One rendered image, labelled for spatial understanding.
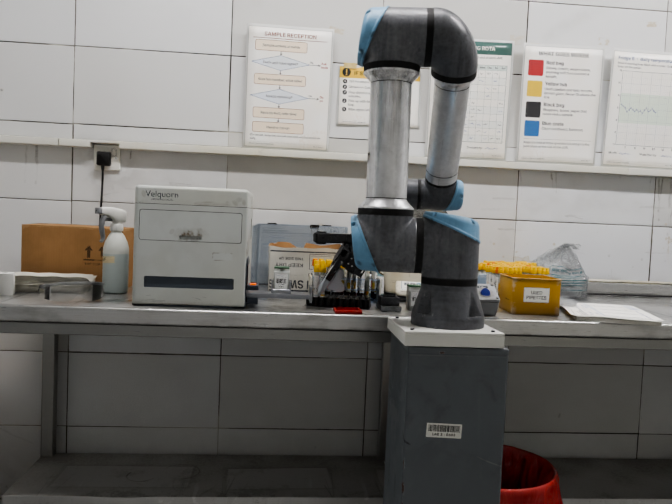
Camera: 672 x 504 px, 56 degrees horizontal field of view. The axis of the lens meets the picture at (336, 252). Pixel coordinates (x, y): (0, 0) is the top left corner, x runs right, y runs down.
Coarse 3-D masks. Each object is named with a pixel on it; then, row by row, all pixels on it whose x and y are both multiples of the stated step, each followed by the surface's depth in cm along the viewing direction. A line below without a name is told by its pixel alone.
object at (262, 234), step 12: (252, 228) 222; (264, 228) 222; (276, 228) 222; (288, 228) 222; (300, 228) 222; (312, 228) 223; (324, 228) 223; (336, 228) 223; (252, 240) 222; (264, 240) 222; (276, 240) 222; (288, 240) 222; (300, 240) 222; (312, 240) 222; (252, 252) 222; (264, 252) 221; (252, 264) 221; (264, 264) 221; (252, 276) 220; (264, 276) 220
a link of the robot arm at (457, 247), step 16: (432, 224) 128; (448, 224) 126; (464, 224) 127; (432, 240) 127; (448, 240) 127; (464, 240) 127; (416, 256) 127; (432, 256) 127; (448, 256) 127; (464, 256) 127; (416, 272) 131; (432, 272) 128; (448, 272) 127; (464, 272) 127
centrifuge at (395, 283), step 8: (384, 272) 198; (392, 272) 194; (384, 280) 197; (392, 280) 194; (400, 280) 193; (408, 280) 192; (416, 280) 192; (384, 288) 197; (392, 288) 194; (400, 288) 189; (400, 296) 188
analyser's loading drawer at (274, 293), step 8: (272, 280) 164; (272, 288) 162; (312, 288) 162; (248, 296) 161; (256, 296) 162; (264, 296) 162; (272, 296) 162; (280, 296) 162; (288, 296) 162; (296, 296) 162; (304, 296) 162
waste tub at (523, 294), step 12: (504, 276) 180; (516, 276) 184; (528, 276) 184; (540, 276) 184; (504, 288) 179; (516, 288) 171; (528, 288) 171; (540, 288) 171; (552, 288) 171; (504, 300) 179; (516, 300) 171; (528, 300) 171; (540, 300) 172; (552, 300) 172; (516, 312) 172; (528, 312) 172; (540, 312) 172; (552, 312) 172
